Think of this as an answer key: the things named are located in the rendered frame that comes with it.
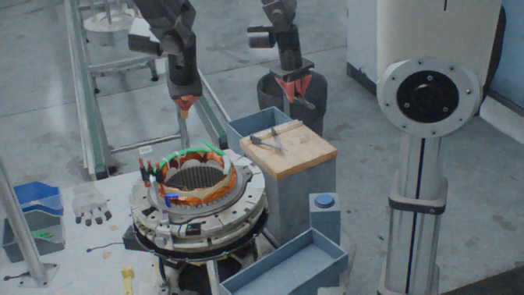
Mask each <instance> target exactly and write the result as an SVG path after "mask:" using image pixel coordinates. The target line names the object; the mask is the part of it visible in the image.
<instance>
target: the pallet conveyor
mask: <svg viewBox="0 0 524 295"><path fill-rule="evenodd" d="M120 1H121V4H122V3H126V5H127V9H133V5H132V0H120ZM64 3H65V16H66V22H67V29H68V37H69V43H70V45H69V49H71V55H70V56H72V63H73V76H74V83H75V89H76V103H77V109H78V116H79V123H80V136H81V143H82V150H83V162H84V169H85V172H86V174H88V176H89V178H90V181H91V182H94V181H98V180H101V179H107V178H109V174H111V173H114V172H116V168H115V167H114V166H113V161H112V157H111V155H113V154H118V153H121V152H125V151H131V150H135V149H139V148H141V147H145V146H148V145H152V144H160V143H163V142H167V141H170V140H178V139H181V141H182V147H183V150H184V149H185V146H186V149H188V148H189V138H188V133H187V127H186V120H185V122H184V119H182V118H181V108H180V107H179V106H178V105H177V104H176V103H175V107H176V113H177V118H178V123H179V128H178V129H177V131H176V132H175V134H172V135H168V136H164V137H158V138H154V139H150V140H144V141H140V142H136V143H132V144H126V145H122V146H118V147H115V146H113V145H111V144H109V143H108V140H107V137H106V133H105V129H104V124H103V121H102V118H101V112H100V108H99V104H98V102H97V96H96V94H98V93H99V91H100V90H99V89H98V88H97V81H96V78H100V77H104V76H111V75H116V73H124V72H129V71H133V70H138V69H145V68H149V67H150V73H151V81H154V82H155V81H159V78H158V77H157V75H158V72H157V67H156V63H155V60H156V59H164V58H167V59H168V56H167V53H166V52H162V54H161V56H157V57H156V55H148V54H146V55H139V57H133V58H129V59H122V60H117V61H112V62H105V63H100V64H96V65H91V61H90V56H89V52H88V48H87V43H88V42H89V41H88V40H87V33H86V29H85V28H84V25H83V18H82V15H81V11H80V10H83V9H91V7H90V4H86V5H80V0H64ZM140 62H145V64H142V65H138V66H130V67H125V68H121V69H113V70H109V71H104V72H100V73H99V72H98V70H102V69H109V68H115V67H119V66H126V65H130V64H135V63H140ZM198 71H199V73H200V80H201V82H202V83H203V85H204V86H205V88H206V90H207V92H208V93H209V95H210V96H211V97H212V99H213V101H214V103H215V104H216V106H217V107H218V109H219V111H220V112H221V115H222V116H223V118H224V119H225V121H226V122H230V121H231V119H230V118H229V116H227V114H226V111H225V110H224V109H223V107H222V105H221V103H220V102H219V100H218V99H217V97H216V96H215V93H214V92H213V90H212V89H211V87H209V85H208V83H207V81H206V80H205V79H204V76H203V74H202V73H201V71H200V70H199V68H198ZM193 105H194V107H195V108H196V110H197V113H198V115H199V117H200V119H201V120H202V122H203V124H204V126H205V128H206V130H207V133H208V134H209V136H210V137H211V139H212V140H213V142H214V145H215V146H216V147H217V148H218V149H219V150H221V151H225V150H229V149H230V147H228V143H227V137H226V131H225V128H224V127H223V125H222V124H221V121H220V120H219V118H218V117H217V115H216V113H215V111H214V109H213V108H212V106H211V103H209V102H208V100H207V99H206V97H205V95H204V93H203V95H202V96H201V97H199V98H198V99H197V100H196V101H195V102H194V104H193ZM183 126H184V128H183ZM184 130H185V132H186V142H185V132H184Z"/></svg>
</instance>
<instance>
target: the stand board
mask: <svg viewBox="0 0 524 295"><path fill-rule="evenodd" d="M297 122H299V120H293V121H291V122H289V123H285V124H282V125H279V126H276V127H274V129H275V130H276V129H279V128H282V127H284V126H288V125H291V124H293V123H297ZM270 132H271V129H268V130H266V131H264V132H261V133H257V134H254V136H255V137H258V136H260V135H264V134H266V133H270ZM307 134H309V135H310V140H309V141H307V142H304V143H302V144H301V143H300V137H303V136H306V135H307ZM249 139H250V137H245V138H243V139H240V140H239V145H240V147H241V148H242V149H243V150H244V151H245V152H246V153H247V154H248V155H250V156H251V157H252V158H253V159H254V160H255V161H256V162H257V163H258V164H259V165H260V166H261V167H262V168H264V169H265V170H266V171H267V172H268V173H269V174H270V175H271V176H272V177H274V178H275V179H276V180H279V179H283V178H285V177H287V176H291V175H293V174H295V173H298V172H302V171H303V170H306V169H309V168H311V167H313V166H314V165H318V164H320V163H322V162H326V161H327V160H330V159H332V158H336V157H338V149H336V147H334V146H332V145H331V144H329V143H328V142H327V141H325V140H324V139H323V138H321V137H320V136H318V135H317V134H315V133H314V132H312V131H311V129H309V128H308V127H306V126H305V125H302V126H299V127H296V128H294V129H291V130H289V131H287V132H284V133H280V134H278V142H279V144H281V145H282V147H284V148H285V149H286V150H287V151H288V152H287V151H284V150H282V151H280V152H281V155H280V154H279V153H276V154H273V155H272V154H271V147H269V146H267V145H264V144H257V143H253V144H249V145H248V144H247V140H249ZM273 140H275V139H274V137H269V138H267V139H264V140H263V141H266V142H268V143H271V144H276V143H275V142H274V141H273Z"/></svg>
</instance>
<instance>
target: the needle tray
mask: <svg viewBox="0 0 524 295"><path fill-rule="evenodd" d="M348 260H349V253H348V252H347V251H345V250H344V249H342V248H341V247H340V246H338V245H337V244H336V243H333V242H332V241H330V240H329V239H328V238H327V237H326V236H325V235H323V234H322V233H320V232H319V231H317V230H316V229H314V228H313V227H312V228H311V229H308V230H307V231H306V232H304V233H302V234H300V235H299V236H297V237H295V238H293V240H291V241H289V242H288V243H287V244H285V245H283V246H282V247H279V248H278V249H276V250H274V251H272V252H271V253H270V254H268V255H266V256H264V258H261V259H260V260H259V261H257V262H255V263H253V264H252V265H250V266H249V267H247V268H245V269H243V270H242V271H240V272H238V273H236V274H235V275H233V276H232V277H230V279H228V280H225V281H224V282H223V283H221V284H219V287H220V293H221V295H318V289H319V288H321V287H322V286H323V285H325V284H326V283H328V282H329V281H331V280H332V279H333V278H334V277H336V276H337V275H339V274H340V273H342V272H344V271H345V270H346V269H347V268H348Z"/></svg>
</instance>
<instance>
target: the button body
mask: <svg viewBox="0 0 524 295"><path fill-rule="evenodd" d="M325 194H329V195H331V196H332V197H334V198H335V205H333V206H332V207H330V208H318V207H317V206H315V205H314V202H313V200H314V198H315V197H317V196H318V195H320V194H309V203H310V229H311V228H312V227H313V228H314V229H316V230H317V231H319V232H320V233H322V234H323V235H325V236H326V237H327V238H328V239H329V240H330V241H332V242H333V243H336V244H337V245H338V246H341V209H340V204H339V198H338V193H325ZM333 286H340V274H339V275H337V276H336V277H334V278H333V279H332V280H331V281H329V282H328V283H326V284H325V285H323V286H322V287H333Z"/></svg>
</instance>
